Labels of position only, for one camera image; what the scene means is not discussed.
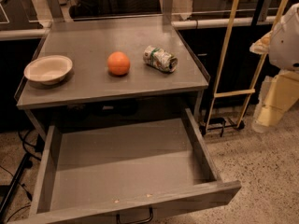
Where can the black drawer handle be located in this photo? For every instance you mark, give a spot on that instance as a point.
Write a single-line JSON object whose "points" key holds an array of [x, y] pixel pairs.
{"points": [[143, 215]]}

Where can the crushed green white can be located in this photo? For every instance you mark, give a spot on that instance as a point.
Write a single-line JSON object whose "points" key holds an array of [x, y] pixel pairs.
{"points": [[160, 59]]}

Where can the open grey top drawer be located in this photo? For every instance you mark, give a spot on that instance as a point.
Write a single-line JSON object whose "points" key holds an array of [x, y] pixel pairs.
{"points": [[88, 177]]}

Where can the grey cabinet table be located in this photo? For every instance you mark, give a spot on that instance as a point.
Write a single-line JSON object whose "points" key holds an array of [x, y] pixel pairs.
{"points": [[91, 81]]}

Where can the white bowl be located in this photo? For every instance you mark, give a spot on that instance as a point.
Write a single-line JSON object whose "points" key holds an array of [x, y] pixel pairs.
{"points": [[48, 70]]}

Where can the person in dark clothes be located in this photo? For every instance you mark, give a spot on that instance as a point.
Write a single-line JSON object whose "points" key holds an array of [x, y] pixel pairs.
{"points": [[96, 8]]}

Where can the orange fruit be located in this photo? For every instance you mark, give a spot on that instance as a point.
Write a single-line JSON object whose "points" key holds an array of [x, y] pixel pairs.
{"points": [[118, 63]]}

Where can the white horizontal rail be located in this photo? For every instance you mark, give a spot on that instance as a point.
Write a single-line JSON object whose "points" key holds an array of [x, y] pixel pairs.
{"points": [[152, 23]]}

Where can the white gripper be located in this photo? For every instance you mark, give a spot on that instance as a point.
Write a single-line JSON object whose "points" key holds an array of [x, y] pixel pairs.
{"points": [[286, 44]]}

